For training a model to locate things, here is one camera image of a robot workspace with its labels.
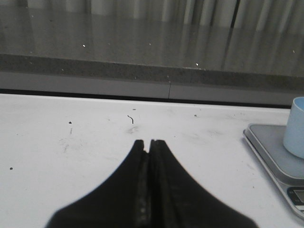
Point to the light blue plastic cup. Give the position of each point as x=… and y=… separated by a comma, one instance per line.
x=293, y=139

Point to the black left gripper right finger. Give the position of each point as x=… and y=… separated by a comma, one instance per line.
x=178, y=201

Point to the silver digital kitchen scale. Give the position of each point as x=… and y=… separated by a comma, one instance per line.
x=285, y=169

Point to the grey stone counter ledge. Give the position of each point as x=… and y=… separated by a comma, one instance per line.
x=73, y=53

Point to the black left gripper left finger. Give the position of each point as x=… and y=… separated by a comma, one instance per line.
x=121, y=201

